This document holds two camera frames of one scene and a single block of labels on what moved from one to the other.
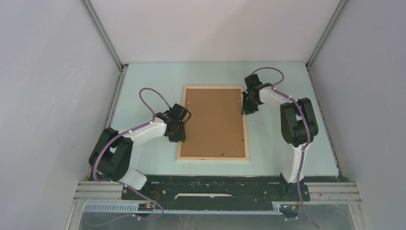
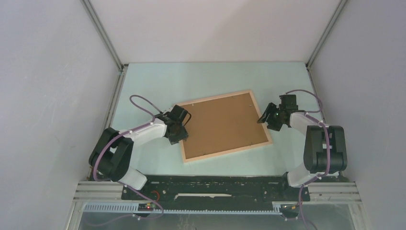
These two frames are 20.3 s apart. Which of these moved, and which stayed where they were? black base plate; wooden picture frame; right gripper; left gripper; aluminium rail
Moved: wooden picture frame; right gripper
Stayed: aluminium rail; left gripper; black base plate
